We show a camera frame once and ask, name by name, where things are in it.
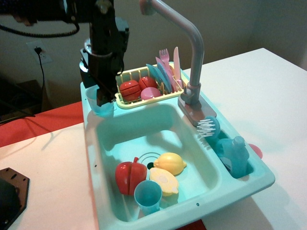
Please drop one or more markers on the pink toy plate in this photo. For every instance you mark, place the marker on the pink toy plate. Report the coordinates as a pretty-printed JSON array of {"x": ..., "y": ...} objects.
[{"x": 167, "y": 75}]

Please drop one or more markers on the cut yellow toy lemon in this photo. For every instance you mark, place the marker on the cut yellow toy lemon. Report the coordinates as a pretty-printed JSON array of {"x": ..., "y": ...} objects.
[{"x": 167, "y": 181}]

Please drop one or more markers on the pink toy knife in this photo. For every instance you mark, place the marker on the pink toy knife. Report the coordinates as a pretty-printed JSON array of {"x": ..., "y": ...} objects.
[{"x": 176, "y": 61}]

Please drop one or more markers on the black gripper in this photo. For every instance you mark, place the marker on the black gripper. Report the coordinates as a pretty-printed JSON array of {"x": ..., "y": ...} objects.
[{"x": 101, "y": 70}]

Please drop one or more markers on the pink toy fork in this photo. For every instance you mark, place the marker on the pink toy fork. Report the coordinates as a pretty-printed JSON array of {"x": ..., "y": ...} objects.
[{"x": 164, "y": 59}]

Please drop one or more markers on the whole yellow toy lemon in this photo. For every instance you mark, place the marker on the whole yellow toy lemon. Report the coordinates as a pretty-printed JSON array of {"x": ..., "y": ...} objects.
[{"x": 170, "y": 162}]

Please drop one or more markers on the light blue plastic cup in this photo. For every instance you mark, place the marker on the light blue plastic cup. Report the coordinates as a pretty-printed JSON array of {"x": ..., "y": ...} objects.
[{"x": 106, "y": 110}]

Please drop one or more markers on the teal dish brush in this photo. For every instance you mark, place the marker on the teal dish brush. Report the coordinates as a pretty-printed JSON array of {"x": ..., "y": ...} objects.
[{"x": 209, "y": 128}]

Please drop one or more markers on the blue cup in basin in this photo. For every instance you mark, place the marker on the blue cup in basin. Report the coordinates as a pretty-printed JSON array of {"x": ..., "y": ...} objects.
[{"x": 148, "y": 195}]

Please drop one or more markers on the pink toy bowl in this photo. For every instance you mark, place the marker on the pink toy bowl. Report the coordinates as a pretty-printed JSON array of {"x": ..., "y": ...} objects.
[{"x": 149, "y": 93}]

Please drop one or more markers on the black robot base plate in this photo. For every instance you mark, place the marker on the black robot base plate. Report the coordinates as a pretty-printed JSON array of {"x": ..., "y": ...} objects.
[{"x": 14, "y": 189}]

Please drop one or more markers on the red cloth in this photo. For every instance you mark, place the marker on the red cloth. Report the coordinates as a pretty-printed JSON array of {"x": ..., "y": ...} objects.
[{"x": 42, "y": 123}]

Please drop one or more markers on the white wall outlet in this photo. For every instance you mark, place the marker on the white wall outlet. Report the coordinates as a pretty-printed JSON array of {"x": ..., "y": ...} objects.
[{"x": 39, "y": 52}]

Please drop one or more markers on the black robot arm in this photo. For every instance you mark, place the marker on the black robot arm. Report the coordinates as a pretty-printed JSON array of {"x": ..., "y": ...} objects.
[{"x": 103, "y": 51}]

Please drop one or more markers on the yellow dish rack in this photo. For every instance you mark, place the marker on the yellow dish rack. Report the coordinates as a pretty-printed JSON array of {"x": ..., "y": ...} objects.
[{"x": 136, "y": 74}]

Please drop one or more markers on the pink round knob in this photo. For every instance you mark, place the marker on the pink round knob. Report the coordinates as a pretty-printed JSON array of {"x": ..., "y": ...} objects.
[{"x": 257, "y": 150}]

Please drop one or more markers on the teal toy sink unit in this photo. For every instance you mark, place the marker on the teal toy sink unit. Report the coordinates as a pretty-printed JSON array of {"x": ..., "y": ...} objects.
[{"x": 205, "y": 185}]

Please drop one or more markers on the blue toy plate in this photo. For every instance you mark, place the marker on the blue toy plate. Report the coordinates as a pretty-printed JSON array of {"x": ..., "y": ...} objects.
[{"x": 156, "y": 74}]

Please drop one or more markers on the red toy tomato half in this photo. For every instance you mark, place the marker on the red toy tomato half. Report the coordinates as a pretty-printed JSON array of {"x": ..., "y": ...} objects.
[{"x": 146, "y": 82}]

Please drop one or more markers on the red toy apple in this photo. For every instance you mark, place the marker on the red toy apple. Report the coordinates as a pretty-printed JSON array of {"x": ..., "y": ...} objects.
[{"x": 128, "y": 175}]

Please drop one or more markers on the grey pink toy faucet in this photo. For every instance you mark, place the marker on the grey pink toy faucet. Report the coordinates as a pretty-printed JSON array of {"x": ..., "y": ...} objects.
[{"x": 190, "y": 102}]

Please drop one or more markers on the blue toy soap bottle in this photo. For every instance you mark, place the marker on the blue toy soap bottle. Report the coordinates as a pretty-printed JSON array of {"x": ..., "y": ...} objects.
[{"x": 234, "y": 155}]

